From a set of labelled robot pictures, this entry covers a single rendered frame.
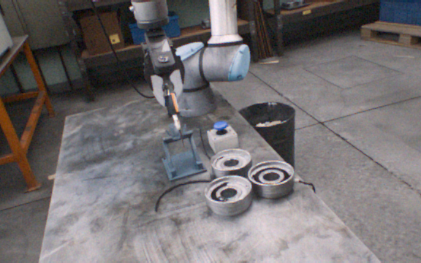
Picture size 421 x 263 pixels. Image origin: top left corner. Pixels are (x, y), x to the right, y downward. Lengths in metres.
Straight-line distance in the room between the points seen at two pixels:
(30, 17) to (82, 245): 3.84
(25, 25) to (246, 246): 4.07
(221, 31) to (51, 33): 3.45
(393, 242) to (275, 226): 1.24
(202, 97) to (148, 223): 0.59
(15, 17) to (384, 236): 3.85
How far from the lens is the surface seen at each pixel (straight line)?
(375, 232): 2.09
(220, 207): 0.87
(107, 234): 0.94
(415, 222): 2.18
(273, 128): 2.11
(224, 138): 1.12
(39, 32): 4.64
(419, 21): 4.84
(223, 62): 1.30
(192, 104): 1.39
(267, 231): 0.84
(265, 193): 0.92
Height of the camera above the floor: 1.35
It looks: 25 degrees down
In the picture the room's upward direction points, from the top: 10 degrees counter-clockwise
